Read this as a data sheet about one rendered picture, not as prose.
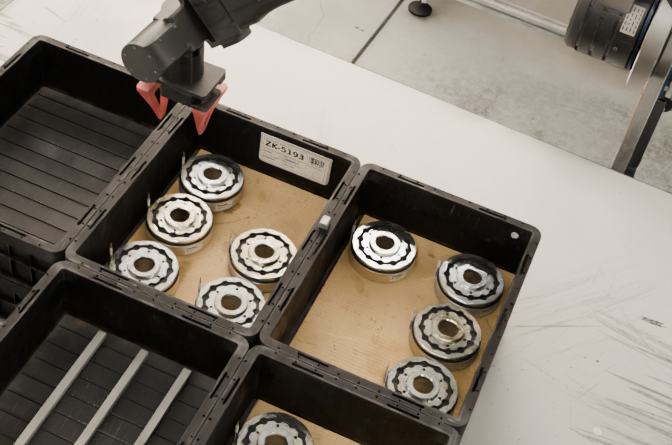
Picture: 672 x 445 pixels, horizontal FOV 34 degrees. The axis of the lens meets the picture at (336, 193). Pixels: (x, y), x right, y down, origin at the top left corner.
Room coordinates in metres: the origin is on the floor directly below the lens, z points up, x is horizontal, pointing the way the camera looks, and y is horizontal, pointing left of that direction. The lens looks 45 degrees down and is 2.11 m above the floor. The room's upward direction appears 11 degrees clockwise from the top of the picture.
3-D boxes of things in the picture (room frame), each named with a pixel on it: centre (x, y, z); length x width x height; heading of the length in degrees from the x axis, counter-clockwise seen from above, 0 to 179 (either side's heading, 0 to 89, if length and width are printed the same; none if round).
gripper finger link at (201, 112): (1.12, 0.22, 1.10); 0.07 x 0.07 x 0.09; 75
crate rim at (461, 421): (1.02, -0.13, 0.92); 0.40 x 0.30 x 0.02; 165
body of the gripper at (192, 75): (1.12, 0.23, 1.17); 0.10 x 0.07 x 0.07; 75
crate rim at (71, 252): (1.10, 0.16, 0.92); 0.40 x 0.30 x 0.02; 165
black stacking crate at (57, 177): (1.18, 0.45, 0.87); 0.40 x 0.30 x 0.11; 165
